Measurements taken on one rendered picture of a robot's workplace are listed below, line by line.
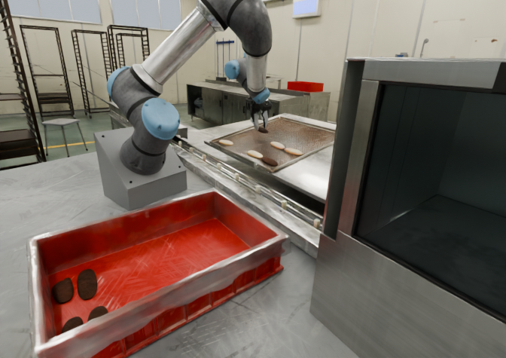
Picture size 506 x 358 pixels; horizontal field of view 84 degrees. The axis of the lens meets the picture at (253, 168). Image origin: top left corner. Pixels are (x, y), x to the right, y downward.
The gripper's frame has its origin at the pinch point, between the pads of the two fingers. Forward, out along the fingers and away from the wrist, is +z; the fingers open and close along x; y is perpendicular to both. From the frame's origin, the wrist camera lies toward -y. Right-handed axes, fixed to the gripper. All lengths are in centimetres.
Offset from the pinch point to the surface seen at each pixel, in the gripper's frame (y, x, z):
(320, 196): -57, 11, 7
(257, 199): -46, 29, 6
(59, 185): 3, 89, 1
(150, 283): -65, 67, 3
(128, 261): -56, 71, 3
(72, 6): 697, 67, -129
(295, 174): -39.7, 8.7, 6.9
